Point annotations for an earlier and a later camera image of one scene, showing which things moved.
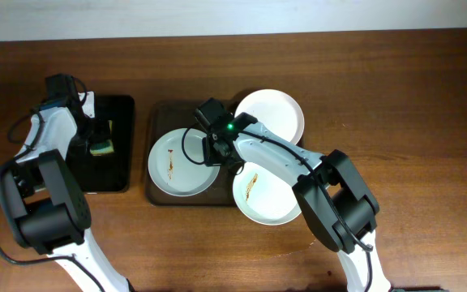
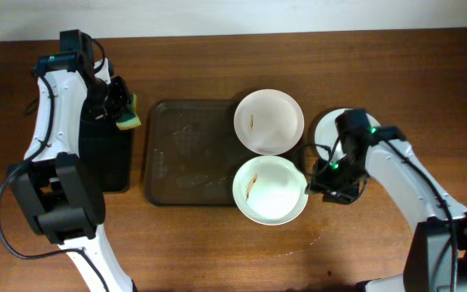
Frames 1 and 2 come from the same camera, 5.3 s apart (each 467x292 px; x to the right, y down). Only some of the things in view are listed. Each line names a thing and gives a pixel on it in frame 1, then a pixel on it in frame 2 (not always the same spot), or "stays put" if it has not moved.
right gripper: x=209 y=157 to x=319 y=176
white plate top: x=277 y=109 stays put
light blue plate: x=170 y=169 to x=327 y=133
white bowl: x=264 y=197 stays put
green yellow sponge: x=103 y=148 to x=132 y=118
